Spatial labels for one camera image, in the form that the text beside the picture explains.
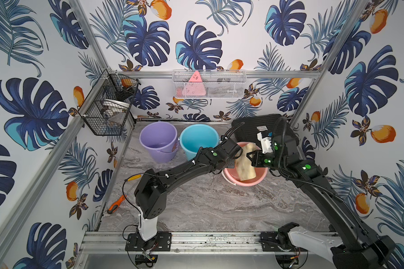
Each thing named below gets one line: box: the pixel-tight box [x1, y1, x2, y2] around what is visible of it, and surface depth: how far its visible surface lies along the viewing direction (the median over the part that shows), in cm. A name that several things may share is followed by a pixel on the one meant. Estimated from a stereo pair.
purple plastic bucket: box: [139, 121, 179, 164], surface depth 97 cm
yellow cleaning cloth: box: [235, 142, 257, 182], surface depth 75 cm
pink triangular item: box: [181, 70, 206, 96], surface depth 92 cm
